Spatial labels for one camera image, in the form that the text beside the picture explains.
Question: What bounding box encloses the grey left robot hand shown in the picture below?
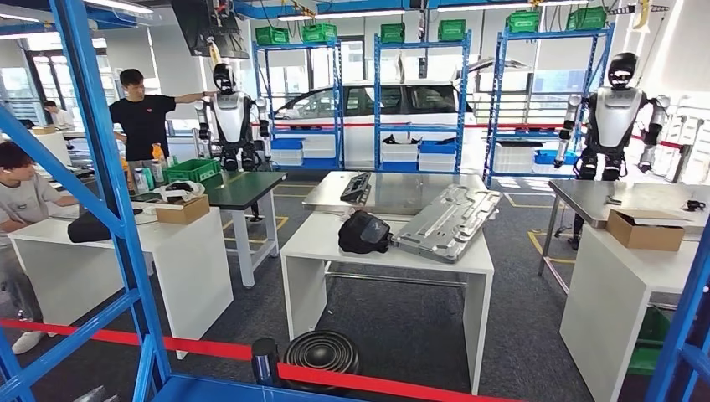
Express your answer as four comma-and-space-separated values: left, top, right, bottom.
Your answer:
72, 385, 121, 402

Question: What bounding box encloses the blue steel shelf rack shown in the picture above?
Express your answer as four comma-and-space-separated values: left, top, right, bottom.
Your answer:
0, 0, 710, 402
482, 23, 615, 187
252, 39, 346, 170
373, 30, 472, 174

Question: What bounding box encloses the black ribbed plastic part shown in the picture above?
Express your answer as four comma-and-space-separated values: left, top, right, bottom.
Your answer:
339, 171, 373, 205

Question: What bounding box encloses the black trim part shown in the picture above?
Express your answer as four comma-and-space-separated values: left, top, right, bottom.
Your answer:
381, 133, 423, 147

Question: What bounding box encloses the black soft bag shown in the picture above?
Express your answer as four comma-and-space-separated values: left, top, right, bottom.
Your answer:
67, 209, 115, 244

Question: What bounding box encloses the person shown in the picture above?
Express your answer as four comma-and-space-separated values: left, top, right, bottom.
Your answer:
43, 100, 75, 131
0, 141, 79, 356
109, 69, 214, 163

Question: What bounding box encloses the white headset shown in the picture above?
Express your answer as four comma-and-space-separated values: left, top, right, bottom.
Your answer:
154, 180, 206, 204

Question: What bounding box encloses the black ribbed round base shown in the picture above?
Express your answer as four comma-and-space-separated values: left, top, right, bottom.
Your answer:
282, 330, 362, 392

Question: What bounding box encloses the green plastic crate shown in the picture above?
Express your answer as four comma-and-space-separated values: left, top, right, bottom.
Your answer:
565, 6, 608, 32
163, 158, 221, 185
255, 26, 291, 47
301, 23, 337, 44
437, 19, 467, 43
506, 9, 541, 34
380, 23, 406, 45
628, 307, 672, 377

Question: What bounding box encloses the green top table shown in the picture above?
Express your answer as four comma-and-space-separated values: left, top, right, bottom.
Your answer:
202, 170, 288, 288

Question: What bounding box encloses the white storage bin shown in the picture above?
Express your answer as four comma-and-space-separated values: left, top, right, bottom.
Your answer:
419, 153, 457, 173
303, 136, 337, 160
380, 143, 419, 163
270, 148, 305, 167

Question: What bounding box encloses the black white humanoid robot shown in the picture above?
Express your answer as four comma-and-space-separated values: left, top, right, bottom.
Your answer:
553, 52, 671, 183
193, 62, 273, 172

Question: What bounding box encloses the black helmet bag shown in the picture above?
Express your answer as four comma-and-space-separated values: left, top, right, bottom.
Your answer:
337, 209, 394, 255

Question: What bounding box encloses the black hanging monitor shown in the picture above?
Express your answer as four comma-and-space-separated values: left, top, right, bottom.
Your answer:
170, 0, 250, 60

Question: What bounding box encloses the large silver metal panel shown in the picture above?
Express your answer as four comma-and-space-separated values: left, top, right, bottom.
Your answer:
390, 183, 503, 265

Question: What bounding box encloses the white car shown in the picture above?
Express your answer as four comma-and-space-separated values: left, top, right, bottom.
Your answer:
271, 57, 531, 170

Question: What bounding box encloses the white plastic crate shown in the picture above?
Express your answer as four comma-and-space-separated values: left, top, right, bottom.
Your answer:
493, 144, 537, 174

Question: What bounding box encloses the open brown cardboard box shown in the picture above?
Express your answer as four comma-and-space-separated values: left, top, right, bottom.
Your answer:
605, 208, 694, 253

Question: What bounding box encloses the dark barrier post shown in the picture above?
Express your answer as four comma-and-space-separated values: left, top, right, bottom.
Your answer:
250, 338, 280, 388

